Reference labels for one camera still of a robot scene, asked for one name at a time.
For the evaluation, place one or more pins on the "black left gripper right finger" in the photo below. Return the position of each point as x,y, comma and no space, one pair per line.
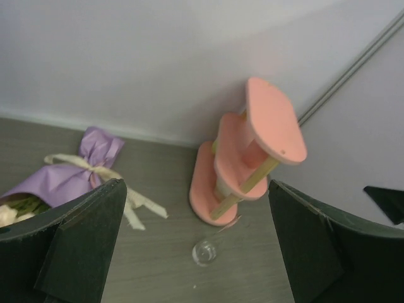
334,256

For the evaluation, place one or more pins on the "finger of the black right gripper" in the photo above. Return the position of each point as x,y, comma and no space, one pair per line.
390,201

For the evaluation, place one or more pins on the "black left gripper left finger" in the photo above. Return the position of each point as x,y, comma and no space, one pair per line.
63,254

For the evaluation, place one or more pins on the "purple pink wrapping paper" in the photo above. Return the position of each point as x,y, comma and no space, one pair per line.
60,183

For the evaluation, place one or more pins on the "cream ribbon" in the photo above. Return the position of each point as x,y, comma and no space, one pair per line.
134,199

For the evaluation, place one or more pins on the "rose bouquet flowers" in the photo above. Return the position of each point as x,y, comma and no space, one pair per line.
19,207

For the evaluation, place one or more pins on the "clear glass vase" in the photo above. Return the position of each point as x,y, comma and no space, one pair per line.
204,253

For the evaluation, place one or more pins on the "pink three-tier shelf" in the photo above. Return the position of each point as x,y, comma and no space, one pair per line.
235,166

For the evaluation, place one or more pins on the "aluminium frame post right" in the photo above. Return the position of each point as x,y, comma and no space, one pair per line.
375,45

